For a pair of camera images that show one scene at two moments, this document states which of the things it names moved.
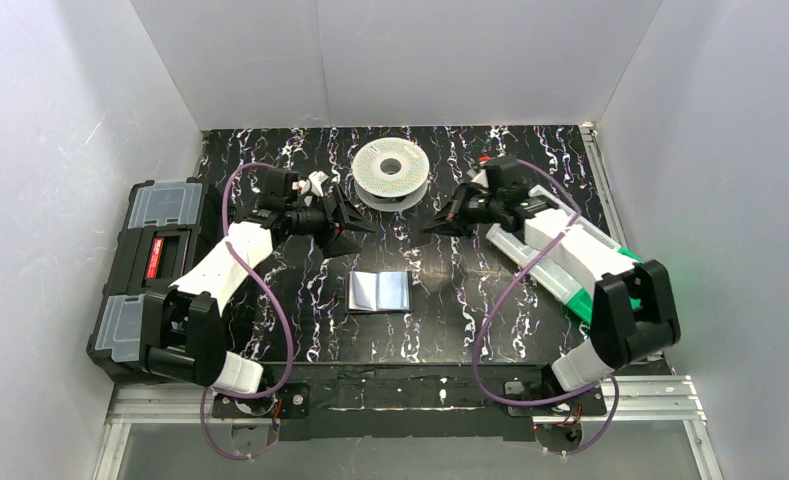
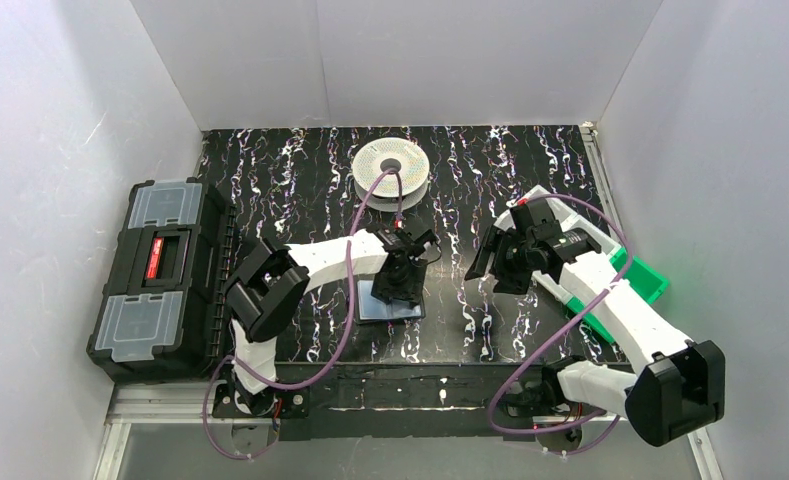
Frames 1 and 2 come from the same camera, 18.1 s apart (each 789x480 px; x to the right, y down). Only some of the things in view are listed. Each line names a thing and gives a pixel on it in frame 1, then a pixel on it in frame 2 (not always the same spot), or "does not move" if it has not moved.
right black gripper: x=464 y=211 to x=488 y=258
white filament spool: x=391 y=174 does not move
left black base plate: x=291 y=400 does not move
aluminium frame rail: x=640 y=400 does not move
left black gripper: x=331 y=219 to x=398 y=285
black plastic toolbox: x=164 y=229 does not move
